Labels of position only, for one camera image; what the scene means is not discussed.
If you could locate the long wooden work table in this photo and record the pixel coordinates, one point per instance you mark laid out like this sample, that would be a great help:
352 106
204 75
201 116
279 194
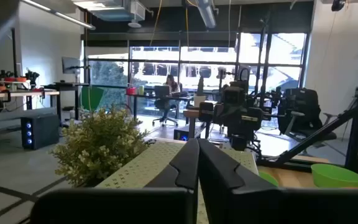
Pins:
17 93

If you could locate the long ceiling light strip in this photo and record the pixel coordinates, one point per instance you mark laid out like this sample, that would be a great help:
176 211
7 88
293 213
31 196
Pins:
67 18

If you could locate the black swivel office chair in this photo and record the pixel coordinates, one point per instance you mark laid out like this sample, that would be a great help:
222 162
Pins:
162 93

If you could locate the black desk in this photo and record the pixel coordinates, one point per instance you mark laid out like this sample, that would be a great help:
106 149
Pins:
67 85

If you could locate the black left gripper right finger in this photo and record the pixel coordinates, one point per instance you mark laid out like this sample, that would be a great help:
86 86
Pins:
244 205

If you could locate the black computer tower blue lights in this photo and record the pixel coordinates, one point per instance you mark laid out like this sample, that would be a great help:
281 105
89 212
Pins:
42 130

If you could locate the person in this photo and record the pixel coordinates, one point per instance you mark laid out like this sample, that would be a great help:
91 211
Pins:
171 84

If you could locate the green dotted placemat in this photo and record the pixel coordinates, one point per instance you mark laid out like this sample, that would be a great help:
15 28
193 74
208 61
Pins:
141 168

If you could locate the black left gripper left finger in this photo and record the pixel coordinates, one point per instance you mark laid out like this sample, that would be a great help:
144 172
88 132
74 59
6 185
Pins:
166 205

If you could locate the dark office desk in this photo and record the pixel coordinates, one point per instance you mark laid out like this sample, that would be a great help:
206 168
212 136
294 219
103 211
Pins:
148 96

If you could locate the black aluminium table frame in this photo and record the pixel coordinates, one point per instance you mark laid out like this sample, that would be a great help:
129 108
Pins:
357 140

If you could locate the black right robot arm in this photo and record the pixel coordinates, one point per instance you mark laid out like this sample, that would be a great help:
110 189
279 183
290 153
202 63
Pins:
234 93

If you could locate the small potted green shrub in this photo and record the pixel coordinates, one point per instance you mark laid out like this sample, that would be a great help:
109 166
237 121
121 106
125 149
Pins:
98 146

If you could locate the green panel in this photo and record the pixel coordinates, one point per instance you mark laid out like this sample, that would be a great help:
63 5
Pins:
92 98

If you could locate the large black office chair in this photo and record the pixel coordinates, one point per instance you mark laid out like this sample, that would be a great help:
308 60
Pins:
300 109

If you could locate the white rack with red bowls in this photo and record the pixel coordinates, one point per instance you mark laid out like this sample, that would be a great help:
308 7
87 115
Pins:
12 84

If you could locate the small wooden table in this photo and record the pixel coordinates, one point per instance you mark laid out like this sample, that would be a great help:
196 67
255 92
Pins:
191 113

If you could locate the black background robot arm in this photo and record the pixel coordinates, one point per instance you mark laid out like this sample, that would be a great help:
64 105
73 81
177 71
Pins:
32 77

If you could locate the small computer with blue light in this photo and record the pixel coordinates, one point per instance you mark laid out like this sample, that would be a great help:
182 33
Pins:
181 134

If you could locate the grey computer monitor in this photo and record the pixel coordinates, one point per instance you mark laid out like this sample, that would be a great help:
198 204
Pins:
71 65

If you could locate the red container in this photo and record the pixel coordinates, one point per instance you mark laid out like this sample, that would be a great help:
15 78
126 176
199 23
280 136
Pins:
131 91

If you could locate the ceiling air conditioning unit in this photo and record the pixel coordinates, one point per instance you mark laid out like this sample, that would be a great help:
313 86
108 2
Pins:
113 11

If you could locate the grey ceiling duct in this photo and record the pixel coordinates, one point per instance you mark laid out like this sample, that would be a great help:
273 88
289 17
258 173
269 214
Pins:
207 14

